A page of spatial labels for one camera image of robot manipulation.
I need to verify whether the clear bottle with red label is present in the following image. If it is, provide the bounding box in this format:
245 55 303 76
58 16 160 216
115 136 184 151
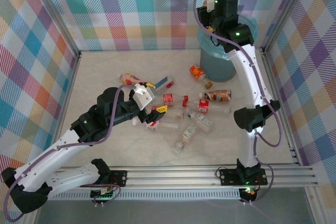
132 118 181 132
154 93 190 106
182 100 234 116

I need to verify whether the pink fruit-print bottle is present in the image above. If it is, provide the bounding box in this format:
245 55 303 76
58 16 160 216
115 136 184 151
117 73 156 89

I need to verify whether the blue plastic bin liner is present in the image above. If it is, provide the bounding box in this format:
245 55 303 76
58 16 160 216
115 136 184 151
196 15 260 61

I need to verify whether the grey waste bin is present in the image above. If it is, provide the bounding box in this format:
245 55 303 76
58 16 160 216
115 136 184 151
199 48 237 83

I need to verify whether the brown label drink bottle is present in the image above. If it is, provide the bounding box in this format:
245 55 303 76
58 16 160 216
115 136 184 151
198 89 233 103

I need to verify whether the colourful checked cloth panel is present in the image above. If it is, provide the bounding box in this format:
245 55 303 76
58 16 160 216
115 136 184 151
0 0 79 224
265 0 336 209
34 0 308 51

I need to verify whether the small electronics board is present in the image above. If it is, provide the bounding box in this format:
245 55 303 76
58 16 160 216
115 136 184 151
241 187 257 197
90 186 116 200

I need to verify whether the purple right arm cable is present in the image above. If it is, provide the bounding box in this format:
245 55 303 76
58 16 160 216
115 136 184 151
193 0 283 206

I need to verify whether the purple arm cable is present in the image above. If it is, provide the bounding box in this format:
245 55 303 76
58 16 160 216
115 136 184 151
193 0 283 206
4 84 137 222

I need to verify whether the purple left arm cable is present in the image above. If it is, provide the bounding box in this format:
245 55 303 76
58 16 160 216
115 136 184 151
4 84 137 222

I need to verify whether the aluminium corner post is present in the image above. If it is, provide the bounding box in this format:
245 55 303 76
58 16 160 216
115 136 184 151
261 0 316 51
25 0 82 58

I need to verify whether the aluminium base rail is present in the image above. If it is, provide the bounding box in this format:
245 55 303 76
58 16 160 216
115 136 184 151
47 165 320 190

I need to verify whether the slotted grey cable duct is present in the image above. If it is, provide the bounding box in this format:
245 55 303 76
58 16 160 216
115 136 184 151
48 189 241 201

